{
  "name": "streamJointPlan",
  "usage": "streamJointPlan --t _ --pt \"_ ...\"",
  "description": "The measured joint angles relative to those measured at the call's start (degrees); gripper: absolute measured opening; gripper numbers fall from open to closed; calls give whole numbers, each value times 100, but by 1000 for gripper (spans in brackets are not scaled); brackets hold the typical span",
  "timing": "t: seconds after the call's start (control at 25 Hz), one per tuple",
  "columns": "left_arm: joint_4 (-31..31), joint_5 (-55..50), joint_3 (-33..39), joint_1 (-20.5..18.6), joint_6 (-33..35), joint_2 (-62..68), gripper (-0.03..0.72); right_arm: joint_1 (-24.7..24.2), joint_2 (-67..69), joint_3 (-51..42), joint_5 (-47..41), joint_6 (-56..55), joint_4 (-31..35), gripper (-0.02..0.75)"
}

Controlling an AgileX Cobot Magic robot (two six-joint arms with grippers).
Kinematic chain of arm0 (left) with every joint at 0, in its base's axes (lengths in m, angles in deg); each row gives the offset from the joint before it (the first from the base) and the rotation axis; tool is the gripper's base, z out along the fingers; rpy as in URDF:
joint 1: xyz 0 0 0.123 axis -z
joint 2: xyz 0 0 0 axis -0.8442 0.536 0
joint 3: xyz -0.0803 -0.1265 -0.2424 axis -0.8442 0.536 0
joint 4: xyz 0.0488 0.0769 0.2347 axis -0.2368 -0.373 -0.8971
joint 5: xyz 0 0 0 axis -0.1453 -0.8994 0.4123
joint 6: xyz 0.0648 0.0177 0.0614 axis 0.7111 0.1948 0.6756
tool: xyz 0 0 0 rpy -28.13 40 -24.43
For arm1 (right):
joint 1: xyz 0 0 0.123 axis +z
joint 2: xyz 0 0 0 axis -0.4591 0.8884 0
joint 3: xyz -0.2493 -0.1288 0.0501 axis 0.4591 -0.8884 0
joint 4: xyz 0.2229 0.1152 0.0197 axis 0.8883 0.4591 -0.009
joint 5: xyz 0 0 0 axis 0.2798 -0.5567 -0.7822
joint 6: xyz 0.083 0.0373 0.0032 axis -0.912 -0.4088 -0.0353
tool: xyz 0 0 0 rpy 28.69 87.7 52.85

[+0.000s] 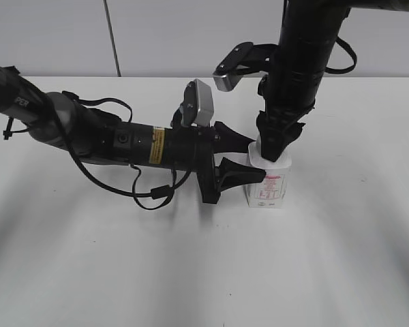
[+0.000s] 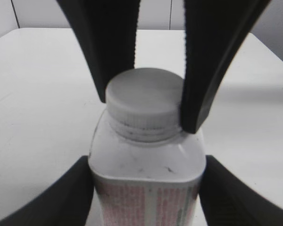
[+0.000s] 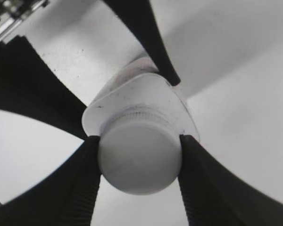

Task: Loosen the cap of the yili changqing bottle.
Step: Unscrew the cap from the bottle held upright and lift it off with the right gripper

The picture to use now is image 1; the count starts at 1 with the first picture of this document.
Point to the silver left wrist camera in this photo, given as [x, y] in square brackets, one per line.
[197, 107]

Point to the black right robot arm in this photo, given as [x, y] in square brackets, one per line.
[321, 21]

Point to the white square yogurt bottle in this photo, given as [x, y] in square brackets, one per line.
[271, 191]

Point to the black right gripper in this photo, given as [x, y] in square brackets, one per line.
[294, 72]

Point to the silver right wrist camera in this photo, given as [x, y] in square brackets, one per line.
[244, 59]

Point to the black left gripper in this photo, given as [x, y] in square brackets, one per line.
[182, 151]

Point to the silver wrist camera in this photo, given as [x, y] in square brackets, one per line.
[244, 59]
[197, 107]

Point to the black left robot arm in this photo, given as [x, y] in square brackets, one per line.
[92, 136]

